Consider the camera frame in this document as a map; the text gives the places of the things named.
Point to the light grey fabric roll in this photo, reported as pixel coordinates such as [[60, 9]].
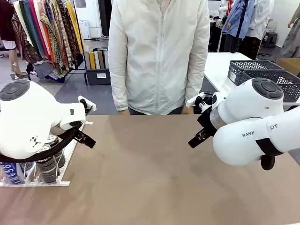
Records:
[[106, 59]]

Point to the dark red velvet garment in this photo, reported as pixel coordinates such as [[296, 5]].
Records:
[[5, 21]]

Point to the person in white jacket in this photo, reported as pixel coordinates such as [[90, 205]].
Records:
[[159, 58]]

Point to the white hanging shirt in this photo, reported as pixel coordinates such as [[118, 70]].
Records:
[[260, 21]]

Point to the orange hanging fabric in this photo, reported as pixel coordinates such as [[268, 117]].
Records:
[[48, 44]]

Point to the mannequin in grey dress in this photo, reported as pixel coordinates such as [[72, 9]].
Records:
[[293, 39]]

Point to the yellow fabric roll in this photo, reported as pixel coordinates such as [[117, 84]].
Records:
[[92, 61]]

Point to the mannequin with bare legs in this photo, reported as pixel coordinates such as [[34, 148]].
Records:
[[13, 58]]

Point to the white fabric roll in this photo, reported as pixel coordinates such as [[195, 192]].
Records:
[[96, 61]]

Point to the black clothes rack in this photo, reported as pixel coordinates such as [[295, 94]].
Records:
[[86, 79]]

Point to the magenta hanging fabric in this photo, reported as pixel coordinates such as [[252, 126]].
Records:
[[37, 25]]

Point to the small white air purifier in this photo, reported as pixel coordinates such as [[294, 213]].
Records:
[[84, 29]]

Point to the multicolour patterned hanging fabric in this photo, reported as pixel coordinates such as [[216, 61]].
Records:
[[52, 47]]

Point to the dark green hanging fabric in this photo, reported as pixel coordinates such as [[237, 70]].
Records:
[[30, 25]]

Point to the beige fabric board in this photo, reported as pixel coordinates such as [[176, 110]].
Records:
[[86, 58]]

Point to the brown patterned garment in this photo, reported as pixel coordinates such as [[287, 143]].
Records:
[[23, 44]]

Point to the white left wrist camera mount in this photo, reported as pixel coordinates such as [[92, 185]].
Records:
[[90, 106]]

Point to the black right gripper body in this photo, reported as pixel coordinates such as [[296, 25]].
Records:
[[206, 123]]

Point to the white can dispenser rack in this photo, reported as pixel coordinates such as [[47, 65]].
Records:
[[47, 184]]

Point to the black plastic stool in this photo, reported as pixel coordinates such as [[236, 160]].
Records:
[[272, 37]]

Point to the grey basket with white label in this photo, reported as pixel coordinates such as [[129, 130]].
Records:
[[236, 68]]

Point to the white side table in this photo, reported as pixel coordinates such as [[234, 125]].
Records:
[[218, 65]]

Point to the dark grey storage bin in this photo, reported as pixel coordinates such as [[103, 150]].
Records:
[[98, 77]]

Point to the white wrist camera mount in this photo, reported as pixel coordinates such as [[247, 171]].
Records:
[[193, 100], [90, 106]]

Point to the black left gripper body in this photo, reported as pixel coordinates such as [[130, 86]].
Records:
[[80, 135]]

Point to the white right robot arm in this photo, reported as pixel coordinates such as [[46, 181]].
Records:
[[246, 105]]

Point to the dark hanging trousers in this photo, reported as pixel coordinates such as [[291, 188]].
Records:
[[249, 48]]

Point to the brown fabric roll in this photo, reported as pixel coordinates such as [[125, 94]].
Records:
[[101, 59]]

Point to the person's left hand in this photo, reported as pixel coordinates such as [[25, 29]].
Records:
[[188, 111]]

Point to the black background desk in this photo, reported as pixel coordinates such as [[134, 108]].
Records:
[[214, 35]]

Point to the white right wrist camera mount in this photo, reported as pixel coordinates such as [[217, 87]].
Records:
[[193, 100]]

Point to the cream hanging fabric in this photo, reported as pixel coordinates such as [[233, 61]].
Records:
[[21, 16]]

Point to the yellow hanging fabric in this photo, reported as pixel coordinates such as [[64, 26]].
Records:
[[75, 25]]

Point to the person's left forearm white sleeve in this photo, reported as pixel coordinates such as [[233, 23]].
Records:
[[194, 89]]

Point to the grey plastic woven basket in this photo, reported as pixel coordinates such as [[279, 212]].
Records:
[[291, 92]]

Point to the person's right forearm white sleeve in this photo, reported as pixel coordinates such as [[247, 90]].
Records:
[[118, 93]]

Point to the brown cardboard box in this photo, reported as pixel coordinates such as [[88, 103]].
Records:
[[290, 63]]

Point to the black beverage can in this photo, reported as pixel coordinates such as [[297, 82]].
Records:
[[48, 173], [52, 138], [63, 159]]

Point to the blue hanging shirt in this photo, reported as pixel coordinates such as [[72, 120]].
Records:
[[236, 21]]

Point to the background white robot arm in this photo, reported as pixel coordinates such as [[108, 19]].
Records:
[[222, 9]]

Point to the grey clothes pile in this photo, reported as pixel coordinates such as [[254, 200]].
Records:
[[47, 70]]

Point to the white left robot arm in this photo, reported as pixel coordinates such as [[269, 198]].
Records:
[[28, 112]]

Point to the dark floral hanging fabric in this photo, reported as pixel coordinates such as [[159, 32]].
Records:
[[68, 35]]

